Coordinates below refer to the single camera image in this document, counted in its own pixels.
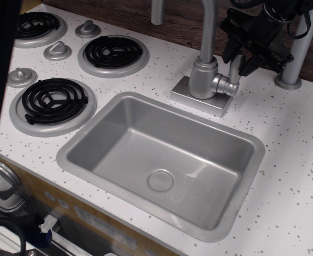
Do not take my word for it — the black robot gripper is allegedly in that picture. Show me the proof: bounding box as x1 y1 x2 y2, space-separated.
220 6 293 76

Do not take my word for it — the silver faucet lever handle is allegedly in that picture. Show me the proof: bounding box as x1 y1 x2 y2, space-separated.
225 51 246 97

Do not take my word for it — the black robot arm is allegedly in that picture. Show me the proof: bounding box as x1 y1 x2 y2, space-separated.
220 1 313 76

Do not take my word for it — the silver toy faucet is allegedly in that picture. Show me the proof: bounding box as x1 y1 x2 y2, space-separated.
170 1 234 117

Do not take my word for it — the grey plastic sink basin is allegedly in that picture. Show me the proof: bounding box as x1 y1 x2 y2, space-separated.
57 92 265 242

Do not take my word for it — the back right stove burner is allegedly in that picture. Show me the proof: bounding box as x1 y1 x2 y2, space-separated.
77 35 150 78

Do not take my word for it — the stove burner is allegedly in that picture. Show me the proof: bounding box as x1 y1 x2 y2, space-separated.
77 35 150 78
9 78 97 138
14 12 67 49

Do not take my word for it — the grey stove knob rear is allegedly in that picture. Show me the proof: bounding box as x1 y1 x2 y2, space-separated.
75 20 101 38

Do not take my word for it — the grey stove knob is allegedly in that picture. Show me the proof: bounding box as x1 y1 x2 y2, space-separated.
7 68 37 88
75 20 101 38
43 41 72 61

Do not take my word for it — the grey stove knob middle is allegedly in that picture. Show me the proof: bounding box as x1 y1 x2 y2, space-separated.
43 41 72 61

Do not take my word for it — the front right stove burner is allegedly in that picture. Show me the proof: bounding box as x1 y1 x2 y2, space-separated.
9 78 97 138

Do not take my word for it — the back left stove burner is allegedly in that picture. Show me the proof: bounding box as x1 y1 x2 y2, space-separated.
14 12 67 49

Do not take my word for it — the grey stove knob front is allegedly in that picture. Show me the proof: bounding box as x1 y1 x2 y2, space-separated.
7 68 37 88

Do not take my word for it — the silver oven dial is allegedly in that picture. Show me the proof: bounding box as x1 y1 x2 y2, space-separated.
0 162 21 200

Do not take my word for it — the grey support post right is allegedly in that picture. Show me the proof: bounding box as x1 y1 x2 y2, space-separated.
275 10 313 91

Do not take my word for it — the grey support post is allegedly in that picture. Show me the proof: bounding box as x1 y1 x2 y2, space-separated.
275 10 313 91
151 0 164 25

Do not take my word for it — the grey support post left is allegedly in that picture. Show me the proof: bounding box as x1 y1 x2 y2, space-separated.
151 0 164 25

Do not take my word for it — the black braided cable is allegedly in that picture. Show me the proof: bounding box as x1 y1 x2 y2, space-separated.
0 217 26 256

